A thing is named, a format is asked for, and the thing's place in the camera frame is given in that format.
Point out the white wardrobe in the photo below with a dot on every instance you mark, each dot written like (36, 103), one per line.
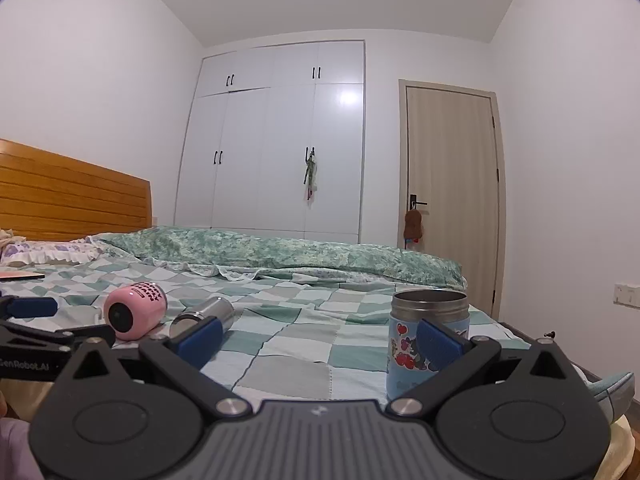
(270, 150)

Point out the pink flat book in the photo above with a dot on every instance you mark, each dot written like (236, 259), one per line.
(22, 275)

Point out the beige wooden door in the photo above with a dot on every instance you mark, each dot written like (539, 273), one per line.
(455, 170)

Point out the green floral quilt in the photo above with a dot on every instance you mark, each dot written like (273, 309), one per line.
(280, 252)

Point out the brown plush toy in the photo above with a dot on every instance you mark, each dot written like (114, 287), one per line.
(413, 225)

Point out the pale yellow blanket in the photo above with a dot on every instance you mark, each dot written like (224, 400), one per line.
(622, 445)

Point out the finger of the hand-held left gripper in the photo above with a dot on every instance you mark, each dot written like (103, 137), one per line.
(55, 334)
(33, 307)

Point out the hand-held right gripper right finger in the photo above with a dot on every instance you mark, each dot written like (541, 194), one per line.
(441, 346)

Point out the white wall socket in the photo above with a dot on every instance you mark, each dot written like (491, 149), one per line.
(627, 294)

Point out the blue cartoon print cup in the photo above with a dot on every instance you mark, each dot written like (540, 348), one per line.
(406, 355)

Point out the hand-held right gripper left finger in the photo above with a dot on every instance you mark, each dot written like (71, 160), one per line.
(199, 344)

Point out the green hanging ornament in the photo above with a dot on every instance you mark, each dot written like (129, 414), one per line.
(310, 175)

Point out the wooden headboard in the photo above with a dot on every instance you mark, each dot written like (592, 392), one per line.
(70, 195)

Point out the pink cup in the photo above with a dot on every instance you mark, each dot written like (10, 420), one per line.
(135, 310)

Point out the stainless steel cup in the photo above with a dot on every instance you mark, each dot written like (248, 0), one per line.
(205, 312)

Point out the purple floral pillow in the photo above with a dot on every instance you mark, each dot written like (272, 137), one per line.
(45, 250)

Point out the light purple clothing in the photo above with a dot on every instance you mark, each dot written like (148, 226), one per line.
(15, 450)

